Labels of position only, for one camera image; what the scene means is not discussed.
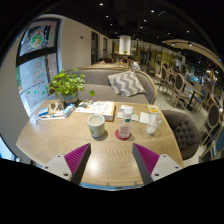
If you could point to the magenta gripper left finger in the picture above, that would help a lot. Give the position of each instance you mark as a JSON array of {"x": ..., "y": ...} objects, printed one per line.
[{"x": 71, "y": 166}]

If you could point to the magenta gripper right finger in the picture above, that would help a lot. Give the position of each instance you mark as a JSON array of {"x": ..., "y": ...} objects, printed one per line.
[{"x": 152, "y": 166}]

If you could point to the clear plastic water bottle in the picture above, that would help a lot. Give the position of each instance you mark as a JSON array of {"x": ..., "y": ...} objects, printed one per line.
[{"x": 125, "y": 127}]

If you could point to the red round coaster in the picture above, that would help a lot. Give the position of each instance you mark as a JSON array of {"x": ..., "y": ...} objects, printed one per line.
[{"x": 119, "y": 138}]

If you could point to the clear glass cup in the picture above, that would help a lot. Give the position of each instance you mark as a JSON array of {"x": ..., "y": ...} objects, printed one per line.
[{"x": 153, "y": 123}]

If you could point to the white green ceramic mug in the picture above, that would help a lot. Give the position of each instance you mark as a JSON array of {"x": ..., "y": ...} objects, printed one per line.
[{"x": 96, "y": 124}]

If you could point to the dark tufted chair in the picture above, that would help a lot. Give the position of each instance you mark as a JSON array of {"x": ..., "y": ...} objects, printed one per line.
[{"x": 185, "y": 132}]

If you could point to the blue tissue pack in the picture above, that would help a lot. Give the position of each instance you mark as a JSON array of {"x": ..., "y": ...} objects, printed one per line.
[{"x": 68, "y": 110}]

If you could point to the white napkin stack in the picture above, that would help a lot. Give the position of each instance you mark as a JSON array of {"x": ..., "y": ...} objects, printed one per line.
[{"x": 128, "y": 111}]

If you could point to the yellow white card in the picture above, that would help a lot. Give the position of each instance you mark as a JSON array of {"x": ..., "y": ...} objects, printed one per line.
[{"x": 153, "y": 109}]

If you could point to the open menu booklet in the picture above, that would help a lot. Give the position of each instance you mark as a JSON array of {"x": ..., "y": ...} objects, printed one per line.
[{"x": 104, "y": 108}]

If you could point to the blue white card box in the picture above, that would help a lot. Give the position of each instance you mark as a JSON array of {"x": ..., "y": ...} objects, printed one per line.
[{"x": 43, "y": 111}]

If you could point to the grey curved sofa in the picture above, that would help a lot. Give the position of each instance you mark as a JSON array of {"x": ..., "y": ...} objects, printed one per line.
[{"x": 103, "y": 84}]

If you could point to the green potted plant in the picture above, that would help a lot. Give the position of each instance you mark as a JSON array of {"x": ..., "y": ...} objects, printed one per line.
[{"x": 67, "y": 85}]

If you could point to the grey zigzag cushion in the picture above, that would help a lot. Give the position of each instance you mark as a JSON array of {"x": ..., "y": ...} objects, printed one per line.
[{"x": 126, "y": 84}]

